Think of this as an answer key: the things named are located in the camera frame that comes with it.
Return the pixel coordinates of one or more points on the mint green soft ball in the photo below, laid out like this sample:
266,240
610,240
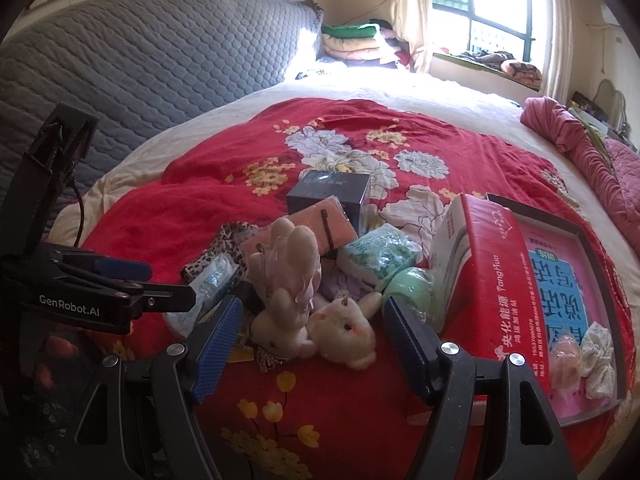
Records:
414,286

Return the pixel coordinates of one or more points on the purple soft flower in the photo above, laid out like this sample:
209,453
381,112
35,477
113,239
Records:
335,283

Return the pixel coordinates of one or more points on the pink quilted comforter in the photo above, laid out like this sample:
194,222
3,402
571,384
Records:
609,166

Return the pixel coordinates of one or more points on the pink dress plush bunny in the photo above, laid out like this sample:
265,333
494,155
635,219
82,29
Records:
285,276

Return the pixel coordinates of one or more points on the beige bed sheet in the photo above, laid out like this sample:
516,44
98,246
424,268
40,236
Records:
400,95

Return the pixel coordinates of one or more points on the window with dark frame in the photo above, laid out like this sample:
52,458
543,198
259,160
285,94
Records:
518,27

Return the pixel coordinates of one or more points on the green patterned tissue pack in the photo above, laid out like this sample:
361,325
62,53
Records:
376,257

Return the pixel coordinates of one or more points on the cream curtain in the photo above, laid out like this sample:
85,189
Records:
412,20

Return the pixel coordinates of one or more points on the person's left hand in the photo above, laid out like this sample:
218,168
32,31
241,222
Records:
55,349

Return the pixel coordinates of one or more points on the leopard print scarf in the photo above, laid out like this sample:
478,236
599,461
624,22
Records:
228,240

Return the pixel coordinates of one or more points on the red floral blanket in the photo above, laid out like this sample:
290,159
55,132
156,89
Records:
327,203

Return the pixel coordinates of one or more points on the heart shaped mirror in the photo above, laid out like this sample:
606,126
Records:
612,103

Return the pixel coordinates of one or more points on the clothes on window sill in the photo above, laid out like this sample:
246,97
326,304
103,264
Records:
500,61

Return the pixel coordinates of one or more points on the grey quilted headboard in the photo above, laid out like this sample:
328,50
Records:
141,67

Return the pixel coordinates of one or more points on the red tissue box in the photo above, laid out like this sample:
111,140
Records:
484,292

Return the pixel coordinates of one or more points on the dark navy small box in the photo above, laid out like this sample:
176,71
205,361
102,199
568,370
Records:
353,191

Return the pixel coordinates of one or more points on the stack of folded blankets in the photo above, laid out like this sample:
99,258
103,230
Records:
372,43

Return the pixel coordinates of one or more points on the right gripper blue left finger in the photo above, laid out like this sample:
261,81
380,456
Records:
213,343

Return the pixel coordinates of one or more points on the peach soft puff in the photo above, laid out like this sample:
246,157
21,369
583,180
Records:
565,363

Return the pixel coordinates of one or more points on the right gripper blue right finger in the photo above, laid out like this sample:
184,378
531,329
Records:
416,346

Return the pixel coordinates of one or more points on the grey shallow box tray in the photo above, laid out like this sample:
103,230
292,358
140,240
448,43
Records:
585,304

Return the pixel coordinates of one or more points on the white floral scrunchie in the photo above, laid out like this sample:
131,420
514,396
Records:
596,368

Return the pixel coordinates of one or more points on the cream plush bear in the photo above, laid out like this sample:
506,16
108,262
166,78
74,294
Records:
342,331

